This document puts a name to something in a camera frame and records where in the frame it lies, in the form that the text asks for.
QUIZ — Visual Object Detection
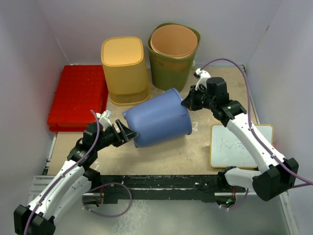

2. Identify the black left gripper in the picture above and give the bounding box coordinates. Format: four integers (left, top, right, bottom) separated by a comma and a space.
94, 119, 138, 151

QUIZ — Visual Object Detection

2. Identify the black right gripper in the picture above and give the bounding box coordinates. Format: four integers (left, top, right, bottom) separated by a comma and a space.
182, 85, 216, 111

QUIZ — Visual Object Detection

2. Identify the blue plastic bucket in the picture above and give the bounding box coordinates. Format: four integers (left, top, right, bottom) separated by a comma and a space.
123, 88, 192, 148

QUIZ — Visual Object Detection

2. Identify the red plastic tray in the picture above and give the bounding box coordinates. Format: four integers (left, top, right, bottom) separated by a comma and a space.
47, 65, 108, 132

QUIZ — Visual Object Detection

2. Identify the yellow ribbed waste basket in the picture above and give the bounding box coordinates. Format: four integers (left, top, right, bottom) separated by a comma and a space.
101, 36, 150, 106

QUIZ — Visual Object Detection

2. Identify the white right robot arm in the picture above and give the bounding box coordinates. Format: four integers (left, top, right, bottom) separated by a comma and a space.
181, 77, 299, 201

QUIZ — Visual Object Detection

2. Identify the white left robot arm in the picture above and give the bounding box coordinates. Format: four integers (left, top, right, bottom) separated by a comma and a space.
14, 120, 139, 235

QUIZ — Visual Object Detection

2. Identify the pink inner bin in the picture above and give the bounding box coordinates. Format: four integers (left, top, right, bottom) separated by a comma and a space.
150, 24, 198, 59

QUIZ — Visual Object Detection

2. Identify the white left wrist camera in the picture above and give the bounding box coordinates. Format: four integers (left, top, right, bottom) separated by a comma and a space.
96, 109, 112, 129

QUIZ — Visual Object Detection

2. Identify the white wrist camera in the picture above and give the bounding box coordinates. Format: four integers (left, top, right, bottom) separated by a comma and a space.
194, 68, 211, 91
96, 109, 112, 129

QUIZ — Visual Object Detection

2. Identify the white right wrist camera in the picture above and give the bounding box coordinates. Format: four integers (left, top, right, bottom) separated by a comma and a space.
194, 68, 211, 91

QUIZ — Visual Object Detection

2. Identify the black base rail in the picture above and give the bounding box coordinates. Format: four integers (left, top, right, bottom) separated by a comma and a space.
83, 174, 246, 205

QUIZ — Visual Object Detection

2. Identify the small whiteboard with orange frame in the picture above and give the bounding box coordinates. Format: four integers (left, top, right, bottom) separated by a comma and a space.
210, 124, 274, 169

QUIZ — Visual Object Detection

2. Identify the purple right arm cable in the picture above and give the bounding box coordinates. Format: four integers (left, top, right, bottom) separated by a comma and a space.
201, 58, 313, 188

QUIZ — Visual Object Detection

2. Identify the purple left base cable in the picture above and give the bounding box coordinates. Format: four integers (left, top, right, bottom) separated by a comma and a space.
82, 181, 133, 218

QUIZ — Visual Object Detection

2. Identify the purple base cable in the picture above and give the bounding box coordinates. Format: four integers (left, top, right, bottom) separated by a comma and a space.
82, 181, 133, 218
219, 186, 249, 211

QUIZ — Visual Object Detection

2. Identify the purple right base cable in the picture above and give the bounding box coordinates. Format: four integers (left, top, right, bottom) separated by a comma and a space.
219, 186, 249, 211

